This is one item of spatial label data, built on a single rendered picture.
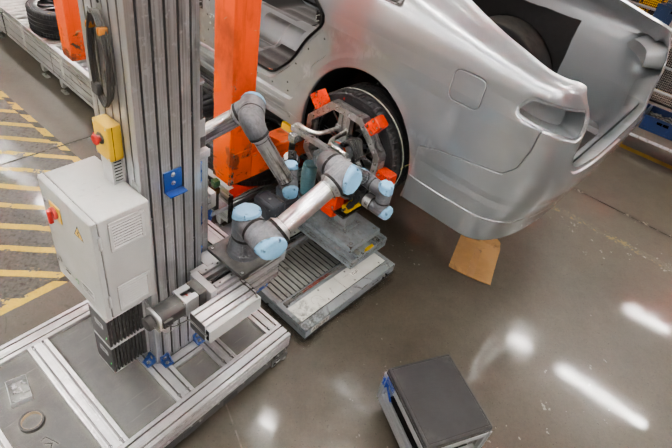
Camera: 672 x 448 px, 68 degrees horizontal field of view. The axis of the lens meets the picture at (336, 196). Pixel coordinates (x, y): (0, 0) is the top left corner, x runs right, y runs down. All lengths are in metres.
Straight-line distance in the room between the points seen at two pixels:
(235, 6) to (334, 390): 1.96
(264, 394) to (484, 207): 1.44
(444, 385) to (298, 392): 0.74
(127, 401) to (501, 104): 2.07
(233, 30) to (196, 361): 1.58
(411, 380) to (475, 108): 1.28
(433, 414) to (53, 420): 1.60
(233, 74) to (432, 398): 1.82
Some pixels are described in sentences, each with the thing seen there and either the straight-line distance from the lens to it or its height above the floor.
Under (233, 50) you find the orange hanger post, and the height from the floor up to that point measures 1.36.
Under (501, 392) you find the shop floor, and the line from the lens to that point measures 3.09.
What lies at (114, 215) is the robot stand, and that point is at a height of 1.23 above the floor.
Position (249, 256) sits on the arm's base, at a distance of 2.13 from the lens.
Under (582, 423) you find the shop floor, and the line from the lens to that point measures 3.22.
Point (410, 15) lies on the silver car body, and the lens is 2.50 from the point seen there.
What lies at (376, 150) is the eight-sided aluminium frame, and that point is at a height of 0.99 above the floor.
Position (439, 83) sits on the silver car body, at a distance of 2.44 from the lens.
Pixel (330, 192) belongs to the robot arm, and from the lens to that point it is 2.02.
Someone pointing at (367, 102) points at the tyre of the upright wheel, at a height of 1.17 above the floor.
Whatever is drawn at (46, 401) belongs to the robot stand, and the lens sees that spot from 2.59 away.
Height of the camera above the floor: 2.36
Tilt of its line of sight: 37 degrees down
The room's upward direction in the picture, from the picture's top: 11 degrees clockwise
